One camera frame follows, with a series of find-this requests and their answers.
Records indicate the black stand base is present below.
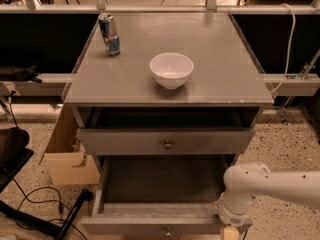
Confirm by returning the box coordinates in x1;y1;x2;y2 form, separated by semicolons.
0;189;93;240

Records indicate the black cloth on rail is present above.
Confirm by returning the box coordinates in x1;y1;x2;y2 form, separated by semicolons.
0;65;42;83

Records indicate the black chair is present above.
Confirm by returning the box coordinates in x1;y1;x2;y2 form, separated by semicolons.
0;127;34;193

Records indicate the grey drawer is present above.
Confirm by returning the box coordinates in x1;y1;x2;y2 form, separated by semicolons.
78;128;255;155
81;155;235;236

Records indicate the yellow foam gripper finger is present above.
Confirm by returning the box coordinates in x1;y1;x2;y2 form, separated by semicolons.
223;226;240;240

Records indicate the white bowl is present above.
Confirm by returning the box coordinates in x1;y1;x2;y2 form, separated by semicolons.
149;53;194;89

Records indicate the cardboard box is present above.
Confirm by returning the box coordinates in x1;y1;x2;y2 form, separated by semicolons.
44;107;100;185

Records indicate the grey top drawer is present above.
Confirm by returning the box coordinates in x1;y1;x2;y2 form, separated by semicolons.
78;128;255;155

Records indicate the metal rail frame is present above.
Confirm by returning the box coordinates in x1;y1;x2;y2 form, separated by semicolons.
0;0;320;96

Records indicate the blue silver drink can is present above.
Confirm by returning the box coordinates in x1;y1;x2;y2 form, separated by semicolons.
98;13;120;56

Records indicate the grey drawer cabinet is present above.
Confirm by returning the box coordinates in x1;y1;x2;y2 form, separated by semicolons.
63;11;275;165

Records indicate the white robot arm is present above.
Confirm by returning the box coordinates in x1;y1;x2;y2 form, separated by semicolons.
214;162;320;240

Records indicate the white hanging cable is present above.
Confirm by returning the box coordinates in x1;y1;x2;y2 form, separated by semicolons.
269;3;298;95

